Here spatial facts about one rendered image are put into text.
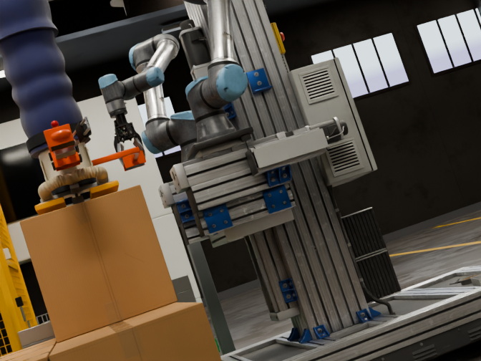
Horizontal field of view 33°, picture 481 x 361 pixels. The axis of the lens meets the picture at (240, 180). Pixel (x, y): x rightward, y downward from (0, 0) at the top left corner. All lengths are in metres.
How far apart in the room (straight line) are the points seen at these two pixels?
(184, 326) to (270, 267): 1.13
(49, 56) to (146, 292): 0.92
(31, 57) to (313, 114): 1.07
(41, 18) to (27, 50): 0.13
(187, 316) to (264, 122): 1.27
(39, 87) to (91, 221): 0.55
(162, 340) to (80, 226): 0.71
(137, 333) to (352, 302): 1.31
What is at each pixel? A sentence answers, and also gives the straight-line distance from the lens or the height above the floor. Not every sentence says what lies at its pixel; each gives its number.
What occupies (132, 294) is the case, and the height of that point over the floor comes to 0.61.
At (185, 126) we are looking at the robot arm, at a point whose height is 1.20.
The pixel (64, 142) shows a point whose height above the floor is 1.08.
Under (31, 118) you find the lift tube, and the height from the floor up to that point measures 1.30.
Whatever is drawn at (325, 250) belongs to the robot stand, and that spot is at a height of 0.53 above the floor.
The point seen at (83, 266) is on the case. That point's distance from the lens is 2.66.
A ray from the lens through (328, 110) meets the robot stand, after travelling 3.20.
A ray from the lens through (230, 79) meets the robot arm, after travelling 2.86.
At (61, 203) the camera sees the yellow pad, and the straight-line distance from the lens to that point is 2.81.
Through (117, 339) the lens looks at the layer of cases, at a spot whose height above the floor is 0.53.
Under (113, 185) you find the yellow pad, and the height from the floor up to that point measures 0.98.
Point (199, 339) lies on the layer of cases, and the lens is 2.08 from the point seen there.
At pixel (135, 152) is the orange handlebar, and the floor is 1.10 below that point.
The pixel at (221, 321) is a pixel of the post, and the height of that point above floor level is 0.34.
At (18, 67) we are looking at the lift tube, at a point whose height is 1.48.
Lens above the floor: 0.64
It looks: 5 degrees up
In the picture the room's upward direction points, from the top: 19 degrees counter-clockwise
